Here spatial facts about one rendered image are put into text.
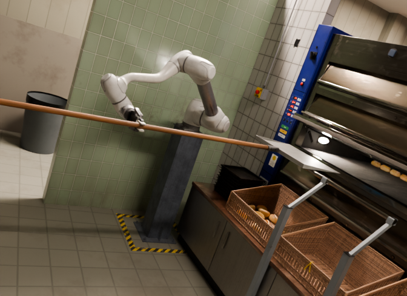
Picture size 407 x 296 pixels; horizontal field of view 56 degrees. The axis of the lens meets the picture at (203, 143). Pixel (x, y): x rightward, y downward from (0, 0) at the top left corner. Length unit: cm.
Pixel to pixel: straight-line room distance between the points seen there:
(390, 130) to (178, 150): 156
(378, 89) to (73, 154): 242
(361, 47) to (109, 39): 190
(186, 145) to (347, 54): 142
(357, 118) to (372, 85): 24
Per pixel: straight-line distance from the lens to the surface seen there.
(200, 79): 259
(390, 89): 281
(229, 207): 296
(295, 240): 266
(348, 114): 295
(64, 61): 497
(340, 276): 213
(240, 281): 277
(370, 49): 299
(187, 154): 317
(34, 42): 492
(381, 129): 277
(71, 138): 336
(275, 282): 252
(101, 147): 345
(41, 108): 199
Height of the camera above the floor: 165
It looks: 13 degrees down
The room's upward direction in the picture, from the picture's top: 19 degrees clockwise
